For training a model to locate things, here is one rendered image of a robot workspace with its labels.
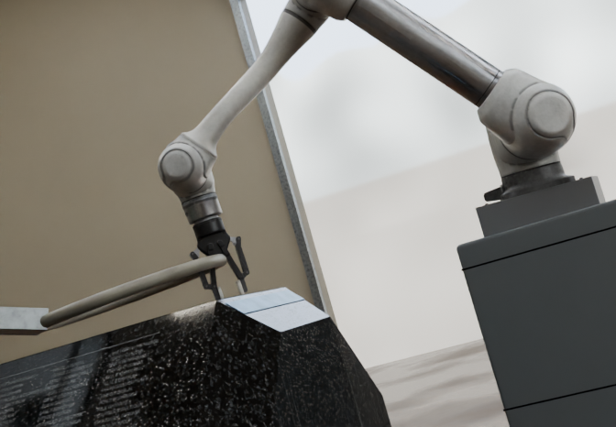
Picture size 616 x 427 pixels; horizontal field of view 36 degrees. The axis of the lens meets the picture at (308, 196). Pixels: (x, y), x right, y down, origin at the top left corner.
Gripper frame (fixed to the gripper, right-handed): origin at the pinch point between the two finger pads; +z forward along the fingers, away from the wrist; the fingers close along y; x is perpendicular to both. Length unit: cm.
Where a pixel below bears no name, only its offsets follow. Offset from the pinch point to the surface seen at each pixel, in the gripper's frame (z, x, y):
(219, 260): -9.2, 12.2, 1.8
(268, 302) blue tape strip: 3, 64, 3
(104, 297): -9.2, 23.6, 29.6
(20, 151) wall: -170, -545, 48
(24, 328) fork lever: -9, 13, 48
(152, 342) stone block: 3, 72, 25
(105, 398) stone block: 9, 74, 35
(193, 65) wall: -176, -455, -92
